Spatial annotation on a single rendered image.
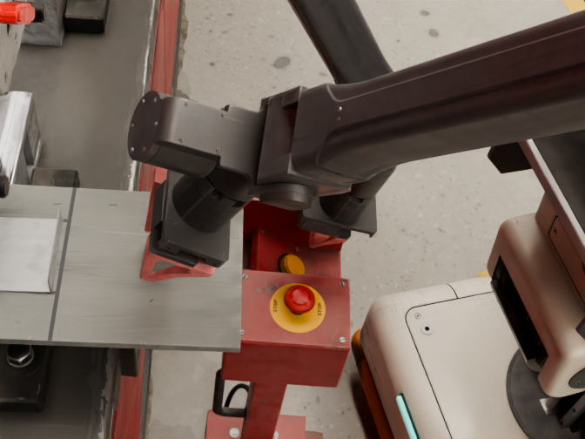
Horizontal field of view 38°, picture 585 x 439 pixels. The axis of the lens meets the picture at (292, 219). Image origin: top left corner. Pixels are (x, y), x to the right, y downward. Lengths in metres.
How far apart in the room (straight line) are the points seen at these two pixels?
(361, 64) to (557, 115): 0.46
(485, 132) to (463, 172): 1.85
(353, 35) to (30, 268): 0.39
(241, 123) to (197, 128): 0.04
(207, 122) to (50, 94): 0.56
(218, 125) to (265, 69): 1.82
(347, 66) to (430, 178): 1.43
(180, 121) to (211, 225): 0.14
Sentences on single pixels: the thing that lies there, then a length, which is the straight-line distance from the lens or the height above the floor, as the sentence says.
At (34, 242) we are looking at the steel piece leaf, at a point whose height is 1.00.
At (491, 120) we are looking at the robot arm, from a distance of 0.48.
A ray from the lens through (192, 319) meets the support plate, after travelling 0.84.
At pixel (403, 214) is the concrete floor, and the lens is 2.21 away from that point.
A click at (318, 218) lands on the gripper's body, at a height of 0.88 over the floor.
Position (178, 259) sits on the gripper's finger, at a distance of 0.76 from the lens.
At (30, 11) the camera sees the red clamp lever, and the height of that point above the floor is 1.22.
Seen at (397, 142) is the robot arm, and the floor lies 1.34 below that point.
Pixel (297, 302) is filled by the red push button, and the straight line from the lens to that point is 1.08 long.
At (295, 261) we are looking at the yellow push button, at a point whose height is 0.73.
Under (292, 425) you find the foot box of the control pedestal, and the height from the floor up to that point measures 0.12.
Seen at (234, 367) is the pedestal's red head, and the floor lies 0.70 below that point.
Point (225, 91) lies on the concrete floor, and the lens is 2.41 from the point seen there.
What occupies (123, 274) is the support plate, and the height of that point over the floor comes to 1.00.
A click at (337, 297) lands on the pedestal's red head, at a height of 0.78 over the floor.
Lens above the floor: 1.74
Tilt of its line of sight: 54 degrees down
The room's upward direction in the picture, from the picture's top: 11 degrees clockwise
